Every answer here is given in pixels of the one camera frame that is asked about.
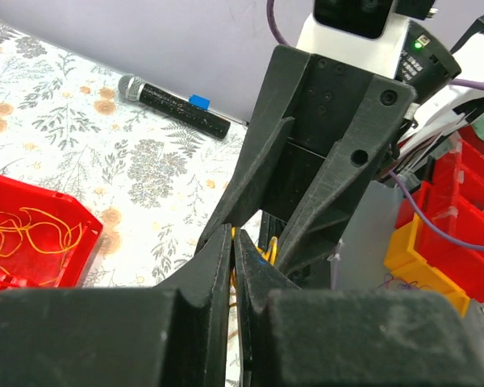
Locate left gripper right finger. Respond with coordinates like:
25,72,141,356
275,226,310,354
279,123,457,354
233,229,484,386

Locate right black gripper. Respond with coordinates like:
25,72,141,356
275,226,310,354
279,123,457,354
196,45,411,274

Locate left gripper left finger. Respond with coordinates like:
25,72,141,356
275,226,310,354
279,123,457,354
0,225,232,386

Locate yellow cable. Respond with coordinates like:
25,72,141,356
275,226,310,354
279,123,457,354
227,227,282,291

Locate red double plastic bin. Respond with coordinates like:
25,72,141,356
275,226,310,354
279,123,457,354
0,175,103,290

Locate thin orange cable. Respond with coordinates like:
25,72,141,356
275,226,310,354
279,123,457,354
0,207,84,271

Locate small blue block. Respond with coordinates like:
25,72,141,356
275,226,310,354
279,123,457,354
189,94,210,110

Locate background yellow storage bin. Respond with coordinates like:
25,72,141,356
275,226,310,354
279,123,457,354
384,214,470,317

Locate background red storage bins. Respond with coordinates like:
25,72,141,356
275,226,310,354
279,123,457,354
413,139,484,303

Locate floral table mat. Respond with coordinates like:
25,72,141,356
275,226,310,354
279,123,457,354
0,22,246,386

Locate black microphone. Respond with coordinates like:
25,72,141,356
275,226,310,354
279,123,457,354
118,74,231,139

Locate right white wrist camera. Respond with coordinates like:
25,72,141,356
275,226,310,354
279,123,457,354
295,0,437,79

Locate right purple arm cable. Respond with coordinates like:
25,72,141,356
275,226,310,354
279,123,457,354
264,0,484,253

